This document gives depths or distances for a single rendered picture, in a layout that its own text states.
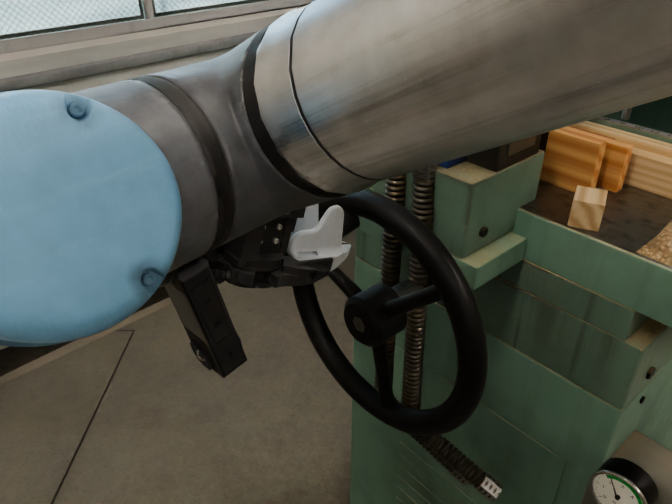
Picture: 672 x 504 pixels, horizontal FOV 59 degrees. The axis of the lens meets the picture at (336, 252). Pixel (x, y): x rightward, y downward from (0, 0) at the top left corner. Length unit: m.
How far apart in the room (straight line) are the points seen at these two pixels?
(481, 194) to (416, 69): 0.42
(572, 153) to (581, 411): 0.31
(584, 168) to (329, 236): 0.35
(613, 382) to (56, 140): 0.63
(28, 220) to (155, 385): 1.59
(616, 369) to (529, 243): 0.17
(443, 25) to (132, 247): 0.13
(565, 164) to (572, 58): 0.57
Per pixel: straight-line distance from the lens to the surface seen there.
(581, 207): 0.67
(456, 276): 0.54
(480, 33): 0.20
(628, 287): 0.67
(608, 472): 0.72
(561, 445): 0.84
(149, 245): 0.23
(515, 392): 0.83
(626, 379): 0.73
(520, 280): 0.74
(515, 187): 0.68
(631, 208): 0.75
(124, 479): 1.60
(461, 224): 0.63
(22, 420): 1.84
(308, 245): 0.49
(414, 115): 0.22
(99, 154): 0.23
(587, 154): 0.74
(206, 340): 0.47
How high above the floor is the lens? 1.21
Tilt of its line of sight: 32 degrees down
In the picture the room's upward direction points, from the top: straight up
